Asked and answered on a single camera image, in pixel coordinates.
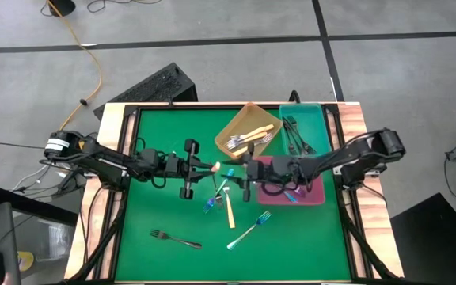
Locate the yellow purple floor sticker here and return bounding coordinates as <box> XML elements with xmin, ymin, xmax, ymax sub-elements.
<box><xmin>17</xmin><ymin>250</ymin><xmax>35</xmax><ymax>273</ymax></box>

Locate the silver spoon at left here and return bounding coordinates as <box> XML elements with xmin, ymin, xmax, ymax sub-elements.
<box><xmin>150</xmin><ymin>228</ymin><xmax>203</xmax><ymax>250</ymax></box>

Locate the black floor panel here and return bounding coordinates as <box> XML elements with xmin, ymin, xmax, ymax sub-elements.
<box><xmin>389</xmin><ymin>192</ymin><xmax>456</xmax><ymax>285</ymax></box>

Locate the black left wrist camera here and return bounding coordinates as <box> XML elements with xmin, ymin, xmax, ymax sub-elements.
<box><xmin>140</xmin><ymin>148</ymin><xmax>162</xmax><ymax>169</ymax></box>

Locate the silver metal fork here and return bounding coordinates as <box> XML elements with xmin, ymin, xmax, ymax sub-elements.
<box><xmin>203</xmin><ymin>169</ymin><xmax>236</xmax><ymax>214</ymax></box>

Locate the pink plastic bin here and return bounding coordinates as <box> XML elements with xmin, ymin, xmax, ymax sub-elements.
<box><xmin>256</xmin><ymin>155</ymin><xmax>327</xmax><ymax>206</ymax></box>

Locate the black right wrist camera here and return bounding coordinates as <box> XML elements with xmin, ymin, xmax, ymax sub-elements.
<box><xmin>271</xmin><ymin>156</ymin><xmax>296</xmax><ymax>175</ymax></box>

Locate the yellow power cable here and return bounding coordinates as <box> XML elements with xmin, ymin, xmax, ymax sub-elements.
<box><xmin>45</xmin><ymin>0</ymin><xmax>104</xmax><ymax>131</ymax></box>

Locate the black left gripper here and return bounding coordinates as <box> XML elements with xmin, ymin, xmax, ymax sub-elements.
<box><xmin>163</xmin><ymin>138</ymin><xmax>216</xmax><ymax>201</ymax></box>

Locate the orange plastic bin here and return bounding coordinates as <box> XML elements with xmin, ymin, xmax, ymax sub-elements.
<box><xmin>214</xmin><ymin>101</ymin><xmax>283</xmax><ymax>160</ymax></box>

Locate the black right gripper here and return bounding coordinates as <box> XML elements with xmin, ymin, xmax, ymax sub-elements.
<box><xmin>222</xmin><ymin>142</ymin><xmax>277</xmax><ymax>203</ymax></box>

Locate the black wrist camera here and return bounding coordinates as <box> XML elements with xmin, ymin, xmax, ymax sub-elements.
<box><xmin>140</xmin><ymin>148</ymin><xmax>162</xmax><ymax>169</ymax></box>
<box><xmin>271</xmin><ymin>156</ymin><xmax>296</xmax><ymax>175</ymax></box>

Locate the teal plastic bin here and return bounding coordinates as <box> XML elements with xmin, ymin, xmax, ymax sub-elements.
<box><xmin>278</xmin><ymin>102</ymin><xmax>333</xmax><ymax>158</ymax></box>

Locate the black round stand base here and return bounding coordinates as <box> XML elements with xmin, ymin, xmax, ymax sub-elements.
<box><xmin>47</xmin><ymin>0</ymin><xmax>77</xmax><ymax>18</ymax></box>

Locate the black metal fork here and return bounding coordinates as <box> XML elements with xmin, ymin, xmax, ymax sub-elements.
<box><xmin>282</xmin><ymin>116</ymin><xmax>298</xmax><ymax>156</ymax></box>
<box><xmin>290</xmin><ymin>118</ymin><xmax>308</xmax><ymax>156</ymax></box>
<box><xmin>287</xmin><ymin>116</ymin><xmax>317</xmax><ymax>155</ymax></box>

